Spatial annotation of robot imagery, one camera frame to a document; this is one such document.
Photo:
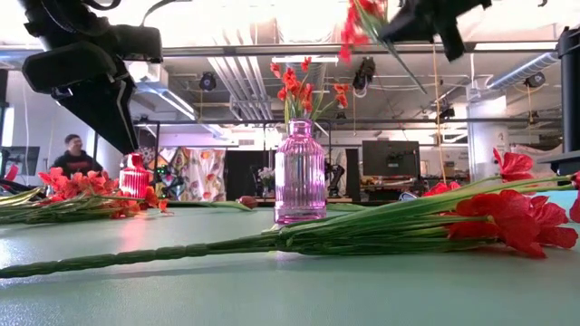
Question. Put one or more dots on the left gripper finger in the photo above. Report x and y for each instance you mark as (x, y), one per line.
(130, 113)
(97, 113)

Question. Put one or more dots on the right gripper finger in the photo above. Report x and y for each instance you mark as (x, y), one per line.
(405, 29)

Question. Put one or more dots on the orange artificial flower bunch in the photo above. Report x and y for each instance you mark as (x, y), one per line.
(290, 79)

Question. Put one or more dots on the red ribbed glass vase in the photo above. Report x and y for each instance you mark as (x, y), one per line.
(136, 181)

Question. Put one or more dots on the pink ribbed glass vase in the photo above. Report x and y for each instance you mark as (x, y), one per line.
(300, 181)

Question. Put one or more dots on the person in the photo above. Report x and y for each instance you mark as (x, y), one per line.
(74, 163)

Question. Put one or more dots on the colourful floral cloth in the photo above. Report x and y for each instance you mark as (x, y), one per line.
(199, 174)

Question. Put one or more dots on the black background monitor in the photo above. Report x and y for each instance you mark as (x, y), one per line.
(389, 158)

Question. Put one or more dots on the small background flower bouquet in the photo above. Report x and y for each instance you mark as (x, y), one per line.
(266, 174)

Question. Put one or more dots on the green table mat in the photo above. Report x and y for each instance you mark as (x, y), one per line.
(290, 299)

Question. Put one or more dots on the black wall monitor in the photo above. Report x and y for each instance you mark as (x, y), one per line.
(22, 160)

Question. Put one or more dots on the silver ventilation duct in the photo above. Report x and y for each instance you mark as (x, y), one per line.
(521, 71)

